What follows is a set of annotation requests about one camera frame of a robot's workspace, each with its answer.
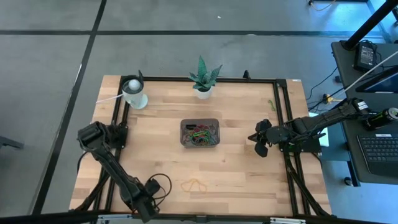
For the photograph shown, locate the silver metal bracket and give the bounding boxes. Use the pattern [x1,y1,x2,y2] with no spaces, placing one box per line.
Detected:
[96,213,134,224]
[269,217,307,224]

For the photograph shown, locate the red rubber band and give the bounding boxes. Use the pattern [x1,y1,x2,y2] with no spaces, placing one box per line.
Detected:
[194,124,215,133]

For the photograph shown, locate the white lamp cable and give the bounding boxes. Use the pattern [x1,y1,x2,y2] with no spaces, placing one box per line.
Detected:
[95,93,125,105]

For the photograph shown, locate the potted green snake plant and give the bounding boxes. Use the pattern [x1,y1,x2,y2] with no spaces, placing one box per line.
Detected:
[188,55,223,100]

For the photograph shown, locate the black floor cable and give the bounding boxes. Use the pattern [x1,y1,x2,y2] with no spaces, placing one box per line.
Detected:
[306,67,340,110]

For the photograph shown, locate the grey chair leg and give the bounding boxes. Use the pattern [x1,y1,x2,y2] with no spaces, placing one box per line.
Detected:
[0,136,24,150]

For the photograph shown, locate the black diagonal pole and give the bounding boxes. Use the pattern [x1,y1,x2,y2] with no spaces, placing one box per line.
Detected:
[341,0,398,50]

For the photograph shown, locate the white paper sheet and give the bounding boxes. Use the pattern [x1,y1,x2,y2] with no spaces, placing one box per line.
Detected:
[309,111,330,147]

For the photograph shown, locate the black laptop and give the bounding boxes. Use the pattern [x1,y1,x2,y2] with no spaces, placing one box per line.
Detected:
[356,133,398,180]

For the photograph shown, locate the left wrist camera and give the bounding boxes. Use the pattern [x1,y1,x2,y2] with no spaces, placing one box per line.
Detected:
[145,179,162,195]

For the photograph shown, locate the black flat monitor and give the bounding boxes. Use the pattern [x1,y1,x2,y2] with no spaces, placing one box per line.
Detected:
[355,65,398,94]

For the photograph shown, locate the black horizontal beam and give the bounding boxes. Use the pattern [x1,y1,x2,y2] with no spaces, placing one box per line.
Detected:
[0,210,398,224]

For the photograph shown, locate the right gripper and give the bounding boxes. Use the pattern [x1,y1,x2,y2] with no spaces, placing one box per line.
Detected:
[248,119,293,158]

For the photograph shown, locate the white cylindrical table lamp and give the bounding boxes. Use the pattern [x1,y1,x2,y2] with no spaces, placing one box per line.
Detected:
[120,73,149,110]

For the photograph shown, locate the grey translucent plastic bin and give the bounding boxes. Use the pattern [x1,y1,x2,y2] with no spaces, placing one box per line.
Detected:
[180,118,221,149]

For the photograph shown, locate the black desk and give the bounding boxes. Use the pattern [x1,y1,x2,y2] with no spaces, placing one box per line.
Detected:
[320,40,398,187]

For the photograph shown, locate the black power adapter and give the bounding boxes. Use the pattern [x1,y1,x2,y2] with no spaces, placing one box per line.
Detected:
[353,42,377,72]

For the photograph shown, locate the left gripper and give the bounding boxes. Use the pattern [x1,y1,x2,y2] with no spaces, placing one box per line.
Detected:
[129,183,158,223]

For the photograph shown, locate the black aluminium table frame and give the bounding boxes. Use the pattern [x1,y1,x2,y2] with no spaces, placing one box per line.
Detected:
[70,70,333,218]

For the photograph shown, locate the black camera cable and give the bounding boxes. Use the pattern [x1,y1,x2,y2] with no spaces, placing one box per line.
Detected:
[148,173,173,200]

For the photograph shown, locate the black drink can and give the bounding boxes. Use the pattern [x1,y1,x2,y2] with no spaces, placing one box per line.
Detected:
[364,107,398,131]

